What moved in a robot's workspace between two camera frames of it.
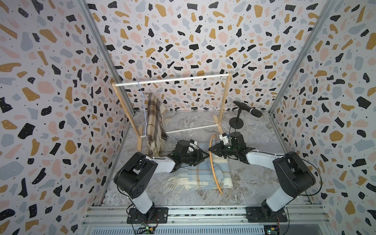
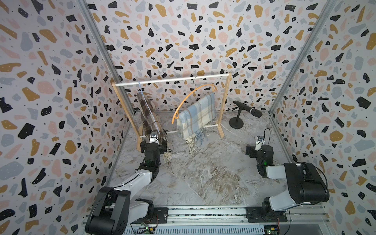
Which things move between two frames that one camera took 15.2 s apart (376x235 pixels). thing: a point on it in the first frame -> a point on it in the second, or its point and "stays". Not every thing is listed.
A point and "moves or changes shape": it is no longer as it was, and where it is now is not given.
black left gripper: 199,159 -> 161,148
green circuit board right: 271,229 stays
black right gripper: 218,147 -> 252,151
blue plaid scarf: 200,176 -> 192,121
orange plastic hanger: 212,166 -> 176,114
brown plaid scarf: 156,131 moves or changes shape
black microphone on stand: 237,122 stays
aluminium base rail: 113,220 stays
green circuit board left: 147,230 stays
